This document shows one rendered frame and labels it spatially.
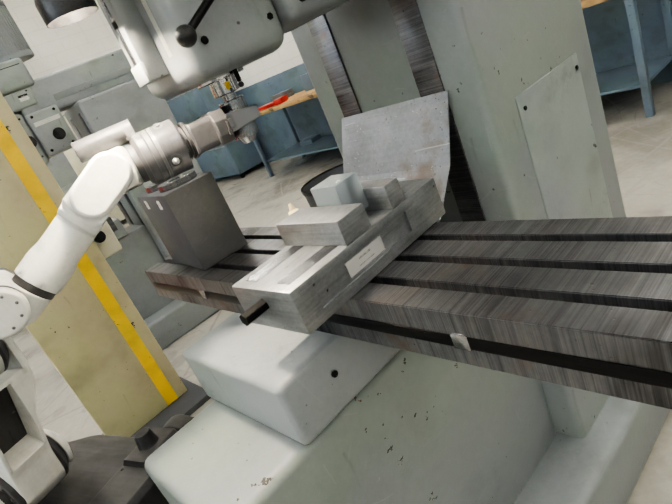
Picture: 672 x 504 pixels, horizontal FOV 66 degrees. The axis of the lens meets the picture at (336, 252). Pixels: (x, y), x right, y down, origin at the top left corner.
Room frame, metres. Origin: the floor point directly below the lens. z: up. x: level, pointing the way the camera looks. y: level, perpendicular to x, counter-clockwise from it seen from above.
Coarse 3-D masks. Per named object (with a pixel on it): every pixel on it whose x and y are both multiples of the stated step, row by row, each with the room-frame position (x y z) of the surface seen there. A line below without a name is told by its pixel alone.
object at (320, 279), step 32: (384, 192) 0.77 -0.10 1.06; (416, 192) 0.80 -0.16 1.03; (384, 224) 0.75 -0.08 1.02; (416, 224) 0.79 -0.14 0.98; (288, 256) 0.76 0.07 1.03; (320, 256) 0.70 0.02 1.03; (352, 256) 0.70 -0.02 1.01; (384, 256) 0.73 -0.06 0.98; (256, 288) 0.69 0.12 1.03; (288, 288) 0.64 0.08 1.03; (320, 288) 0.66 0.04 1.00; (352, 288) 0.68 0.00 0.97; (256, 320) 0.72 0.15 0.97; (288, 320) 0.65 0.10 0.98; (320, 320) 0.64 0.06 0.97
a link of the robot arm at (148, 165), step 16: (112, 128) 0.89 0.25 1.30; (128, 128) 0.89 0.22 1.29; (80, 144) 0.87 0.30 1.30; (96, 144) 0.87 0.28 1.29; (112, 144) 0.88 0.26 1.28; (144, 144) 0.86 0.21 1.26; (80, 160) 0.87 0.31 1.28; (144, 160) 0.86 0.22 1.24; (160, 160) 0.86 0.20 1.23; (144, 176) 0.87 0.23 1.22; (160, 176) 0.87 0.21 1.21
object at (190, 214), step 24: (168, 192) 1.12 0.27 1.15; (192, 192) 1.13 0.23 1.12; (216, 192) 1.16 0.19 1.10; (168, 216) 1.14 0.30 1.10; (192, 216) 1.12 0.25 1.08; (216, 216) 1.15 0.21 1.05; (168, 240) 1.24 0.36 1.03; (192, 240) 1.11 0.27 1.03; (216, 240) 1.13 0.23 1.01; (240, 240) 1.16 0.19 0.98; (192, 264) 1.16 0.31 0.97
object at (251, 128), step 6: (240, 102) 0.93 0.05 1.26; (246, 102) 0.94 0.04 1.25; (228, 108) 0.93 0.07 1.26; (234, 108) 0.92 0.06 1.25; (240, 108) 0.93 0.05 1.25; (246, 126) 0.93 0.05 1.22; (252, 126) 0.93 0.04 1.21; (234, 132) 0.93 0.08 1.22; (240, 132) 0.93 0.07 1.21; (246, 132) 0.92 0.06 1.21; (252, 132) 0.93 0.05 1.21; (240, 138) 0.93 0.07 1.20
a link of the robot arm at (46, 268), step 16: (64, 224) 0.82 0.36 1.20; (48, 240) 0.81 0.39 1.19; (64, 240) 0.81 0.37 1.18; (80, 240) 0.82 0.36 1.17; (32, 256) 0.80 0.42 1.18; (48, 256) 0.80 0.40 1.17; (64, 256) 0.81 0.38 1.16; (80, 256) 0.83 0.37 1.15; (0, 272) 0.82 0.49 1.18; (16, 272) 0.80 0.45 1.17; (32, 272) 0.79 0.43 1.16; (48, 272) 0.79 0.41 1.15; (64, 272) 0.80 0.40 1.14; (16, 288) 0.76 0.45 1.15; (32, 288) 0.78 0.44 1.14; (48, 288) 0.79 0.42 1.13; (32, 304) 0.77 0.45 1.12; (32, 320) 0.78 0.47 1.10
